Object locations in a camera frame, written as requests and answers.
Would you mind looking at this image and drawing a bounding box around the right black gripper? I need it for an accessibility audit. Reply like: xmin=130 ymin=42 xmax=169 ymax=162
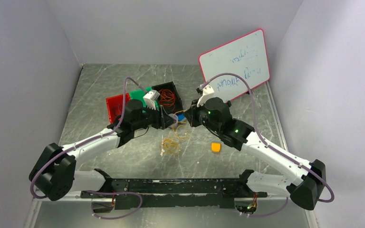
xmin=183 ymin=97 xmax=221 ymax=134

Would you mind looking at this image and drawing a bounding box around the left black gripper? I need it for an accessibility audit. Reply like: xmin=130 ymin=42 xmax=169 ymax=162
xmin=133 ymin=102 xmax=176 ymax=130

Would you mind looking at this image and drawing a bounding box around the orange cable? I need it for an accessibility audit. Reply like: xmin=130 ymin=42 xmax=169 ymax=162
xmin=158 ymin=89 xmax=176 ymax=109
xmin=159 ymin=89 xmax=177 ymax=110
xmin=159 ymin=90 xmax=175 ymax=109

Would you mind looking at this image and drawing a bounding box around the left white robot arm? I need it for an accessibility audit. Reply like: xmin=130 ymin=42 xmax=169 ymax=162
xmin=29 ymin=99 xmax=178 ymax=201

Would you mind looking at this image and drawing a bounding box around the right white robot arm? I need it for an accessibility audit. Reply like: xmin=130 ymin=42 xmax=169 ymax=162
xmin=183 ymin=97 xmax=326 ymax=210

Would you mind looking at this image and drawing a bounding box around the clear round container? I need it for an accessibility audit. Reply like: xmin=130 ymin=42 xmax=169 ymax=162
xmin=169 ymin=114 xmax=179 ymax=128

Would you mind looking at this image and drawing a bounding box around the blue eraser block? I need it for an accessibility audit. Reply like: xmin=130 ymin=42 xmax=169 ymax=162
xmin=177 ymin=113 xmax=186 ymax=122

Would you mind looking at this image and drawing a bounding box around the black plastic bin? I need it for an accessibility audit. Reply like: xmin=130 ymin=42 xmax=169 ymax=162
xmin=152 ymin=82 xmax=183 ymax=114

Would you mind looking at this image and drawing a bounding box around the orange yellow block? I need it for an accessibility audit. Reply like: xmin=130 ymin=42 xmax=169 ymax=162
xmin=211 ymin=142 xmax=221 ymax=153

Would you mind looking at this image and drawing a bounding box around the green plastic bin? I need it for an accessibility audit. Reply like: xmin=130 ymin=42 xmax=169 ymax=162
xmin=129 ymin=87 xmax=158 ymax=113

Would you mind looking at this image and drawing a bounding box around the red plastic bin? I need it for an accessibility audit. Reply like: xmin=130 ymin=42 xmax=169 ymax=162
xmin=106 ymin=94 xmax=123 ymax=124

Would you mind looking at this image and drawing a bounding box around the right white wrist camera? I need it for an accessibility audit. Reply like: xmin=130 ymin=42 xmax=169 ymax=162
xmin=196 ymin=85 xmax=214 ymax=107

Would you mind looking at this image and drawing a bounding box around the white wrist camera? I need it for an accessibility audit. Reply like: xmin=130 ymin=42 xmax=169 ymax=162
xmin=196 ymin=85 xmax=214 ymax=107
xmin=143 ymin=90 xmax=160 ymax=111

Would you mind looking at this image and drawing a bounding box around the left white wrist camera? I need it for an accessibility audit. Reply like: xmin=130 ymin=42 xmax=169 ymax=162
xmin=143 ymin=90 xmax=160 ymax=111

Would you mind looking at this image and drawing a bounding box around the white board with red frame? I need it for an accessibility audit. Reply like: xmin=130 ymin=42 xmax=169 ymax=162
xmin=198 ymin=29 xmax=270 ymax=102

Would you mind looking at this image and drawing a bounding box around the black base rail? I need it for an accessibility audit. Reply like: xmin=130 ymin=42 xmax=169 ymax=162
xmin=80 ymin=178 xmax=267 ymax=209

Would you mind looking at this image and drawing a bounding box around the aluminium frame rail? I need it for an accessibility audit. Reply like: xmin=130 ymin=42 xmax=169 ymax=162
xmin=31 ymin=193 xmax=114 ymax=202

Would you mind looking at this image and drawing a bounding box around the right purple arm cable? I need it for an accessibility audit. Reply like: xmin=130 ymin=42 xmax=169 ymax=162
xmin=198 ymin=73 xmax=335 ymax=219

